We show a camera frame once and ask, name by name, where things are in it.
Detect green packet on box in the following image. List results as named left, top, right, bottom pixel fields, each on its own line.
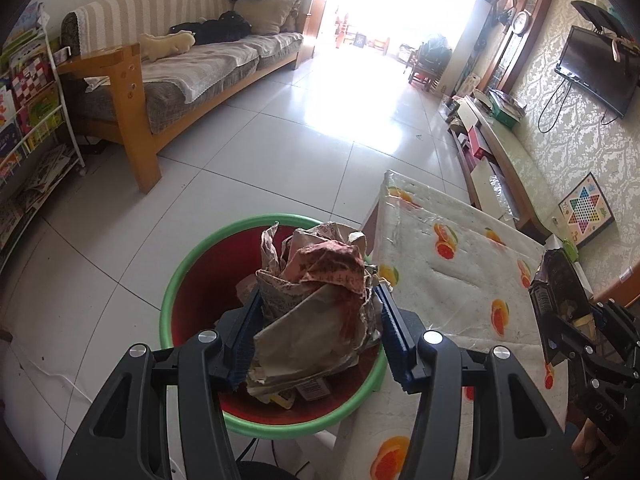
left=562, top=240, right=579, bottom=262

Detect fruit print tablecloth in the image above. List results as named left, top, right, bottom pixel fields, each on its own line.
left=326, top=170, right=568, bottom=479

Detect wooden chair with clothes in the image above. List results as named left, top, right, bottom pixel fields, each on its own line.
left=408, top=36, right=452, bottom=91

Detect wall mounted television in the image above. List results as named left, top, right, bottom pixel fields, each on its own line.
left=554, top=26, right=639, bottom=117

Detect wooden sofa with striped cover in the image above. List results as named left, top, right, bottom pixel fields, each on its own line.
left=61, top=0, right=304, bottom=193

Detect wall clock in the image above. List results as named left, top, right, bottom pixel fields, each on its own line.
left=512, top=10, right=533, bottom=37

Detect person's right hand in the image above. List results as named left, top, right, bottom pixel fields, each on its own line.
left=572, top=419, right=599, bottom=468

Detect long tv cabinet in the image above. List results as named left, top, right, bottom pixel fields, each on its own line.
left=449, top=96, right=570, bottom=244

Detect green box on cabinet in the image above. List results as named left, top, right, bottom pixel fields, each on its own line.
left=488, top=88, right=526, bottom=129

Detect white floor cable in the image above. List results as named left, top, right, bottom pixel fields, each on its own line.
left=8, top=343, right=97, bottom=403

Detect black clothes on sofa seat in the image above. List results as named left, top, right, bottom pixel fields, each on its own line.
left=169, top=11, right=252, bottom=44

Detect cream plush toy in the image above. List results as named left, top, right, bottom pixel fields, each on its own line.
left=138, top=30, right=195, bottom=62

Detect white book rack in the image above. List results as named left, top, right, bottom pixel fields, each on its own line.
left=1, top=2, right=86, bottom=266

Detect dark brown box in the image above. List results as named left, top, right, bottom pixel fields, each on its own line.
left=528, top=248, right=599, bottom=366

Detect red paper bag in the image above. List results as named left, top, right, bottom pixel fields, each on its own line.
left=236, top=222, right=381, bottom=403

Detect chinese checkers board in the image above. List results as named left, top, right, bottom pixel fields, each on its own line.
left=559, top=172, right=615, bottom=249

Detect beige pillow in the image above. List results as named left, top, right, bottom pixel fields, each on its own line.
left=233, top=0, right=294, bottom=36

